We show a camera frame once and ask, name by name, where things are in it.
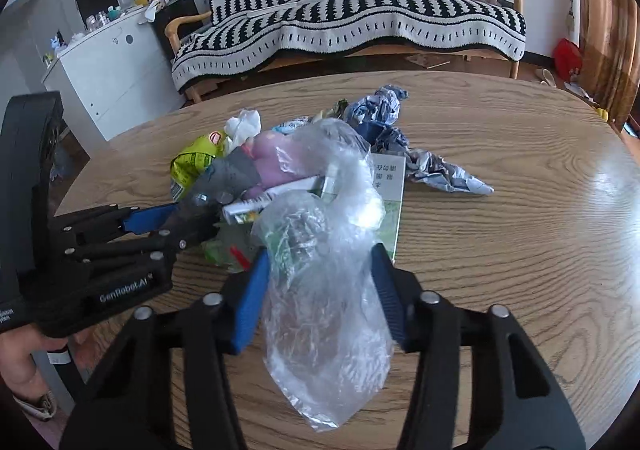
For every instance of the white cabinet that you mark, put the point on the white cabinet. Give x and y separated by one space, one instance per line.
110 74

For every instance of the red plastic bag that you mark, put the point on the red plastic bag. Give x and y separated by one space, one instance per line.
240 257

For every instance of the white tube box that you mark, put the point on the white tube box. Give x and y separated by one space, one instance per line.
247 207

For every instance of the brown patterned curtain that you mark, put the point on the brown patterned curtain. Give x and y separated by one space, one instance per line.
607 29

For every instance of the light blue wrapper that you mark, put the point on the light blue wrapper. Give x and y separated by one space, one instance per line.
292 124

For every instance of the crumpled blue paper ball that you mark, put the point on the crumpled blue paper ball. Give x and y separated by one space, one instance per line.
377 109

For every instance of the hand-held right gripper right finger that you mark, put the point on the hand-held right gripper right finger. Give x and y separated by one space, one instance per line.
385 290

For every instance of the green and white booklet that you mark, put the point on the green and white booklet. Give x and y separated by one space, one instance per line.
390 210

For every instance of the white paper scrap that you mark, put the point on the white paper scrap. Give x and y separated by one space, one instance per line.
577 90

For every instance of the cardboard piece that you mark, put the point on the cardboard piece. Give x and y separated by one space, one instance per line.
430 60

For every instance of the purple plastic bag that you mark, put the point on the purple plastic bag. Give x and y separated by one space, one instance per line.
280 164

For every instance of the white tissue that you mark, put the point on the white tissue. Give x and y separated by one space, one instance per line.
245 124

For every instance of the clear plastic bag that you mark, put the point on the clear plastic bag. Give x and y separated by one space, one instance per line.
325 320

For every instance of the green foil wrapper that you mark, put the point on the green foil wrapper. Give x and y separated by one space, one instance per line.
340 108

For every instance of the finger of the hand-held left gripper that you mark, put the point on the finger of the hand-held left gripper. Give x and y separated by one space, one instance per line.
150 219
190 235

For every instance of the striped black white sofa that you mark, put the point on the striped black white sofa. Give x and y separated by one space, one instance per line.
350 14

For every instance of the blue paper sheet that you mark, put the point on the blue paper sheet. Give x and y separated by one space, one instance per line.
440 174

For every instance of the black box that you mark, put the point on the black box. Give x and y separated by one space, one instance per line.
180 12

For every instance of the wooden sofa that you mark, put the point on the wooden sofa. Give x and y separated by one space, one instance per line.
185 22

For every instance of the cluster of small jars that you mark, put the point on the cluster of small jars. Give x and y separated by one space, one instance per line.
102 18

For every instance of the yellow toy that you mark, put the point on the yellow toy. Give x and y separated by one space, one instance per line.
602 114

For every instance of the white slipper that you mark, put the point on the white slipper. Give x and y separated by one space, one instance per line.
545 77

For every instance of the grey plastic bag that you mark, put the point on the grey plastic bag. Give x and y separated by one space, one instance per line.
225 177

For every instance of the yellow-green snack wrapper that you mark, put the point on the yellow-green snack wrapper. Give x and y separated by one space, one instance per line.
192 162

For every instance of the person's left hand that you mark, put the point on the person's left hand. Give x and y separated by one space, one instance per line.
20 355

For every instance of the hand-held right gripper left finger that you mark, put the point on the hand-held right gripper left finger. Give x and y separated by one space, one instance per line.
252 295

